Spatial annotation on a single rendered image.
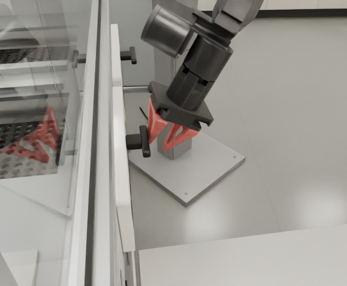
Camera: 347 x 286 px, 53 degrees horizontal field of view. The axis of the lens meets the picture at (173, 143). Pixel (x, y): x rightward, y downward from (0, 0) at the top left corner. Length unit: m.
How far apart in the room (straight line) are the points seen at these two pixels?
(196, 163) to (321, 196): 0.62
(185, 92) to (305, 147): 1.61
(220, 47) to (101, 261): 0.32
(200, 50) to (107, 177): 0.23
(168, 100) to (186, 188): 1.18
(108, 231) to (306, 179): 1.62
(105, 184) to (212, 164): 1.46
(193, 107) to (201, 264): 0.25
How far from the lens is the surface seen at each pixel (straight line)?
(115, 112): 0.59
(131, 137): 0.56
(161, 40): 0.51
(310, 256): 0.63
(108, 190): 0.37
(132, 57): 0.81
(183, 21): 0.52
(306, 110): 2.41
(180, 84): 0.52
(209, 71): 0.51
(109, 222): 0.34
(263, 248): 0.62
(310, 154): 2.06
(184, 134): 0.56
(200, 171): 1.77
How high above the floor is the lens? 1.26
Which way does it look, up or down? 39 degrees down
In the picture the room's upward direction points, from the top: straight up
